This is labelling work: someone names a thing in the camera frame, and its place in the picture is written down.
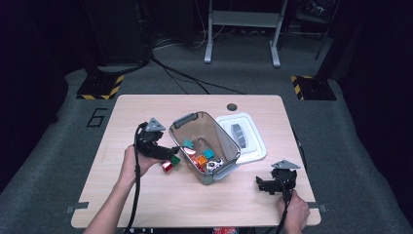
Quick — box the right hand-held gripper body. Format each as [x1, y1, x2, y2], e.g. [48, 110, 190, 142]
[271, 159, 301, 196]

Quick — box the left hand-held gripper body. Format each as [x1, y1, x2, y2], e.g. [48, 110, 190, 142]
[133, 117, 167, 159]

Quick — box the white box lid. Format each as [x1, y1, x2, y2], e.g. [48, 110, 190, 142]
[214, 112, 268, 165]

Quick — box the pile of coloured building blocks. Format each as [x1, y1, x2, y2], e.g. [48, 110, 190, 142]
[182, 137, 216, 174]

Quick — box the white toy car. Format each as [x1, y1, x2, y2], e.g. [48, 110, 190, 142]
[206, 158, 225, 174]

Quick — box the person's left hand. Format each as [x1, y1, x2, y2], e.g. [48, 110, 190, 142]
[119, 144, 164, 186]

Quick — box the person's right hand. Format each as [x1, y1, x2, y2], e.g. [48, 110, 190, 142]
[276, 190, 311, 230]

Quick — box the black cabinet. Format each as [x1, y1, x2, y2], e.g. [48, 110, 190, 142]
[81, 0, 152, 66]

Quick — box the grey metal stand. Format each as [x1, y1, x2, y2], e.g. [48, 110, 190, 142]
[204, 0, 289, 68]

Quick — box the dark equipment clutter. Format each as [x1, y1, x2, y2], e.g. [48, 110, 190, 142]
[296, 0, 339, 23]

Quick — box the right hand-held gripper cable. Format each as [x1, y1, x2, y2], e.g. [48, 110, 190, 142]
[275, 172, 294, 234]

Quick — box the hand-held gripper cable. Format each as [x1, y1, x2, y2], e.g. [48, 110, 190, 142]
[125, 121, 148, 234]
[275, 172, 294, 234]

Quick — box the black cable beside table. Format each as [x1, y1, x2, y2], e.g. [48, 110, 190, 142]
[290, 126, 309, 164]

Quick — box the left hand-held gripper cable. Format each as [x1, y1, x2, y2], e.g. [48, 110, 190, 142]
[125, 121, 148, 234]

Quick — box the grey table bracket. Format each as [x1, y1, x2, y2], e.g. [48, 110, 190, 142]
[306, 201, 328, 213]
[65, 202, 90, 215]

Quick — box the thin black floor cable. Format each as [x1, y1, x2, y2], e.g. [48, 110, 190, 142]
[161, 64, 210, 96]

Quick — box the black yellow striped base plate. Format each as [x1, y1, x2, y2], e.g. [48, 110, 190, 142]
[290, 75, 338, 101]
[76, 74, 126, 100]

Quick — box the thick black floor cable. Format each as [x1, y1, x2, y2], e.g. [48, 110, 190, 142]
[149, 55, 245, 96]

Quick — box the white floor cable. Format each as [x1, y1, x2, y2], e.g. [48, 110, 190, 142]
[152, 32, 208, 52]

